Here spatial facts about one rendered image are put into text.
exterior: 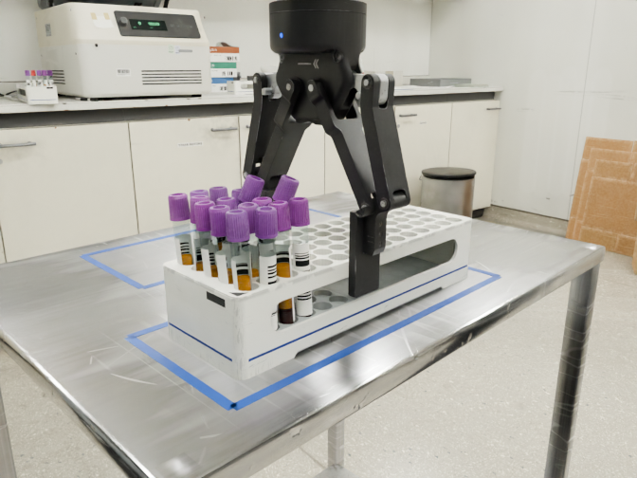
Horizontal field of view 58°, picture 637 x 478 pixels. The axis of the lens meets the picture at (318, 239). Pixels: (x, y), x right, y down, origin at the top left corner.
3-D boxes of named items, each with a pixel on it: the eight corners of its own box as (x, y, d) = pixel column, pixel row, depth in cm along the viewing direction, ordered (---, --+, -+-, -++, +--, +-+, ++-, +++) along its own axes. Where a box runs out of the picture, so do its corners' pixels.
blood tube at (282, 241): (299, 347, 43) (289, 204, 40) (277, 349, 43) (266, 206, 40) (298, 338, 45) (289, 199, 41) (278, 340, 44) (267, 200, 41)
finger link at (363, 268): (374, 205, 46) (382, 206, 45) (372, 286, 48) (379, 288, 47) (349, 211, 44) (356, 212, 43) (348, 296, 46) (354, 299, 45)
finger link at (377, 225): (376, 187, 44) (407, 193, 42) (373, 248, 46) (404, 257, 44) (363, 190, 43) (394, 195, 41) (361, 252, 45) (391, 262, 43)
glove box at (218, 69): (196, 77, 285) (195, 62, 283) (185, 77, 294) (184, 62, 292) (237, 77, 299) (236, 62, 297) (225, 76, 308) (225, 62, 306)
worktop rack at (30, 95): (59, 103, 207) (56, 85, 205) (28, 104, 201) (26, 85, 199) (45, 100, 230) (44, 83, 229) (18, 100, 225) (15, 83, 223)
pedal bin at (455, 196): (454, 260, 316) (460, 177, 302) (403, 244, 344) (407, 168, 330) (487, 249, 334) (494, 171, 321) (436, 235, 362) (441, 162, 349)
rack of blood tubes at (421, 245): (239, 382, 39) (235, 299, 37) (164, 336, 46) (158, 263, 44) (470, 276, 59) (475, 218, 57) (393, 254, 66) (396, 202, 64)
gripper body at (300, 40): (391, -1, 43) (388, 123, 46) (314, 8, 49) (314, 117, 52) (321, -10, 38) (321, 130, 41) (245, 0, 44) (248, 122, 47)
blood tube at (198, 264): (216, 339, 44) (209, 198, 42) (195, 340, 44) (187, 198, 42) (217, 331, 46) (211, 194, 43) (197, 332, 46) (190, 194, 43)
